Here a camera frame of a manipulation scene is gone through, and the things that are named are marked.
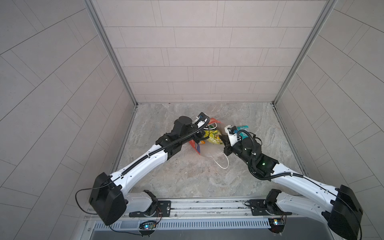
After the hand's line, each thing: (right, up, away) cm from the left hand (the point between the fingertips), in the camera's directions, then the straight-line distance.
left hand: (207, 125), depth 75 cm
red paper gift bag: (+5, -14, +5) cm, 16 cm away
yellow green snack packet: (+3, -5, -3) cm, 7 cm away
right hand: (+6, -6, -1) cm, 8 cm away
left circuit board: (-26, -43, -11) cm, 51 cm away
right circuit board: (+32, -45, -7) cm, 56 cm away
